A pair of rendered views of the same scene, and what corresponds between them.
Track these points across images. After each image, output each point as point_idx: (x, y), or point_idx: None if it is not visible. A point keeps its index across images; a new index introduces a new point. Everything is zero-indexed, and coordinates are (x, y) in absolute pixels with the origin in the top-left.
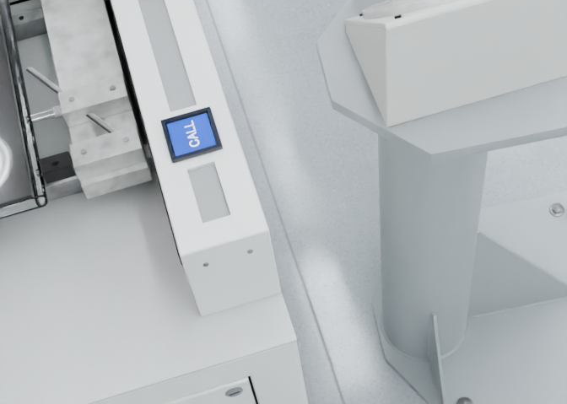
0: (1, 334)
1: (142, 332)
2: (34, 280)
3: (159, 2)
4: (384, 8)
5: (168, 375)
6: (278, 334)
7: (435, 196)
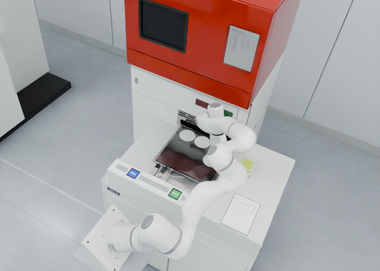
0: (146, 153)
1: None
2: (149, 161)
3: (165, 191)
4: (122, 220)
5: None
6: (103, 179)
7: None
